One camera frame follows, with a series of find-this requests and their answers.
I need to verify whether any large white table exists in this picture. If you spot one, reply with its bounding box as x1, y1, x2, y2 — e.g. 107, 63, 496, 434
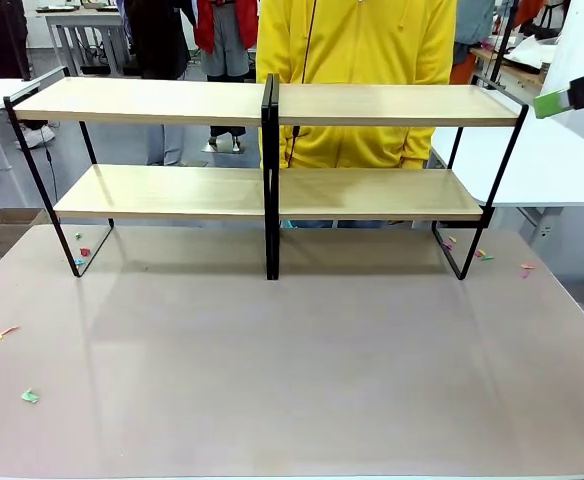
420, 115, 584, 246

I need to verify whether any person in blue-grey clothes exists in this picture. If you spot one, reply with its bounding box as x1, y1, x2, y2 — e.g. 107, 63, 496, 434
449, 0, 498, 85

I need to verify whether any person in dark clothes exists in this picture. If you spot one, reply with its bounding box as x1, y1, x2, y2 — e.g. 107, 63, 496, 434
121, 0, 196, 166

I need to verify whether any background table with papers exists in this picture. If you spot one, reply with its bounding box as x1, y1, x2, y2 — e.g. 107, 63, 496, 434
470, 29, 563, 94

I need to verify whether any wooden shelf unit black frame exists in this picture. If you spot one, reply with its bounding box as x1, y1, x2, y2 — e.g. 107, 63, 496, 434
269, 74, 531, 282
2, 72, 274, 281

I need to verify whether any thin black floor cable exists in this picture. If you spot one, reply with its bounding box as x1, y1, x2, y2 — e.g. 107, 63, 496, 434
41, 143, 59, 201

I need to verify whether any person in yellow hoodie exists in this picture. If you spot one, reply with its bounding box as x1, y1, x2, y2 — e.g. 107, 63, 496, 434
255, 0, 459, 171

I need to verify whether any black pole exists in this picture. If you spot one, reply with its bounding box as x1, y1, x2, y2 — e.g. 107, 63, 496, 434
488, 0, 519, 87

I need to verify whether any person in red jacket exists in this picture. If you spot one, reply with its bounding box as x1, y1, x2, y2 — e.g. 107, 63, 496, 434
194, 0, 259, 152

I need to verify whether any white sneaker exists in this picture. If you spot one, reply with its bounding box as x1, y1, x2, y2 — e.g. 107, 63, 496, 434
19, 123, 57, 150

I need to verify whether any cardboard box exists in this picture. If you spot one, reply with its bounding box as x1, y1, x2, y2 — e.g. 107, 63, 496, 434
0, 207, 54, 261

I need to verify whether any orange cloth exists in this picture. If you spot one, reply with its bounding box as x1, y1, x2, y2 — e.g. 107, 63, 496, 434
513, 0, 547, 29

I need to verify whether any person's left forearm yellow sleeve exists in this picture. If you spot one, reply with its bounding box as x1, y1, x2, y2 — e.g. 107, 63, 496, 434
400, 127, 437, 171

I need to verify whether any grey background desk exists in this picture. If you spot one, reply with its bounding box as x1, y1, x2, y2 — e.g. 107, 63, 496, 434
35, 3, 133, 77

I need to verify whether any person in black top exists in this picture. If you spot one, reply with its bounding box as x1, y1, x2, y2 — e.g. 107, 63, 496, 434
0, 0, 32, 81

